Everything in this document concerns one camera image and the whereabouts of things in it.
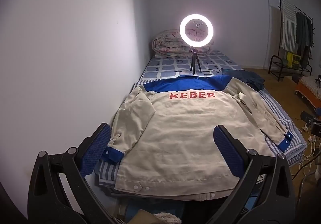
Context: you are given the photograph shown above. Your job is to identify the beige and blue KEBER jacket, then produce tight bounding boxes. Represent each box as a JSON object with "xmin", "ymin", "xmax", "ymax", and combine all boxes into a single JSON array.
[{"xmin": 109, "ymin": 74, "xmax": 295, "ymax": 201}]

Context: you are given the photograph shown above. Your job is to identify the dark hanging clothes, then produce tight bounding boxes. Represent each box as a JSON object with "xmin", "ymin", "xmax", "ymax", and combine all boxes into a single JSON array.
[{"xmin": 296, "ymin": 12, "xmax": 313, "ymax": 68}]

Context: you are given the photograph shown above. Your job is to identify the black clothes rack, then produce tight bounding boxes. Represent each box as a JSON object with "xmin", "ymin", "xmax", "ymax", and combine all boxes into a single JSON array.
[{"xmin": 268, "ymin": 0, "xmax": 315, "ymax": 81}]

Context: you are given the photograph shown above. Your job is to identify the striped blue white bed quilt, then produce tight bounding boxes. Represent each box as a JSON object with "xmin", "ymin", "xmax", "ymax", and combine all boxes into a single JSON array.
[{"xmin": 96, "ymin": 78, "xmax": 307, "ymax": 190}]

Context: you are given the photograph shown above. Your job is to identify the dark blue fleece garment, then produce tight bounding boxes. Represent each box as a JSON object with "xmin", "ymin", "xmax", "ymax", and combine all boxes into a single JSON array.
[{"xmin": 222, "ymin": 70, "xmax": 265, "ymax": 92}]

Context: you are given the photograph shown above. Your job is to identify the blue checkered bed sheet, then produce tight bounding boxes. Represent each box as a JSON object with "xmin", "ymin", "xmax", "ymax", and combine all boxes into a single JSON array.
[{"xmin": 140, "ymin": 50, "xmax": 242, "ymax": 80}]

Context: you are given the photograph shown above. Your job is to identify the orange stool with cushion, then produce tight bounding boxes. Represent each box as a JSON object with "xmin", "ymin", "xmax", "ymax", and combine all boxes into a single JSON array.
[{"xmin": 295, "ymin": 76, "xmax": 320, "ymax": 109}]

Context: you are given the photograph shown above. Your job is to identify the yellow box on rack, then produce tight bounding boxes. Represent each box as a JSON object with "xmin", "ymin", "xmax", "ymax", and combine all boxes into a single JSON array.
[{"xmin": 287, "ymin": 51, "xmax": 301, "ymax": 68}]

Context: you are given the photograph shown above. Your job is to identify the folded floral quilt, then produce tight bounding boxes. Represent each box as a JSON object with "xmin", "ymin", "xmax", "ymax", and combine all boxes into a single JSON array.
[{"xmin": 151, "ymin": 28, "xmax": 214, "ymax": 57}]

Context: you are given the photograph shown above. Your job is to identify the white cables on floor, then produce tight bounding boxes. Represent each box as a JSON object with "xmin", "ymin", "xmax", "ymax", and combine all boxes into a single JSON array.
[{"xmin": 292, "ymin": 127, "xmax": 321, "ymax": 184}]

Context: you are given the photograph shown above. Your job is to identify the ring light on tripod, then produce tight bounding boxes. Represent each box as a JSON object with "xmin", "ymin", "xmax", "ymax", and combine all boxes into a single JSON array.
[{"xmin": 179, "ymin": 13, "xmax": 214, "ymax": 75}]

